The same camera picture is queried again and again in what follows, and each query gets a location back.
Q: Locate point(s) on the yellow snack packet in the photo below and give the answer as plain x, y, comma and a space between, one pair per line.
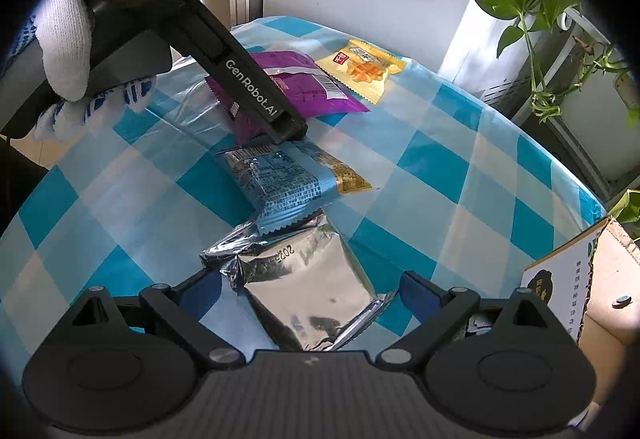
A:
360, 69

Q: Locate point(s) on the purple snack packet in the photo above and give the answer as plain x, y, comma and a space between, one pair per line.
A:
320, 89

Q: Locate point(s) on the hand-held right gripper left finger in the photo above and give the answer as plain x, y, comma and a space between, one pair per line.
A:
200, 294

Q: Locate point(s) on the light blue snack packet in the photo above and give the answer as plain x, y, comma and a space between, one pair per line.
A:
285, 189

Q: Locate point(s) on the white metal rack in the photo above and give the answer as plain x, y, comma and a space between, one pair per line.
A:
575, 44

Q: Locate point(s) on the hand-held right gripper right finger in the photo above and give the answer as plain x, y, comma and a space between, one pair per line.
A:
412, 291

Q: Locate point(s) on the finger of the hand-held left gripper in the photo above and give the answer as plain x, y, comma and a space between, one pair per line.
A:
240, 69

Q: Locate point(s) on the blue checkered tablecloth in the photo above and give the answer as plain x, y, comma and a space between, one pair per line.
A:
450, 169

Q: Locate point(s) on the white planter box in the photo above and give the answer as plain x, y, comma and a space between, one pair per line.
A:
595, 129

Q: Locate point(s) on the person's left hand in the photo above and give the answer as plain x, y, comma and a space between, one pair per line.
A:
65, 44

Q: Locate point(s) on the silver foil snack packet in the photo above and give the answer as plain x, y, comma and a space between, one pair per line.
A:
300, 289

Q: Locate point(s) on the cardboard box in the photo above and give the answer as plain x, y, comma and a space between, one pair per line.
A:
600, 329

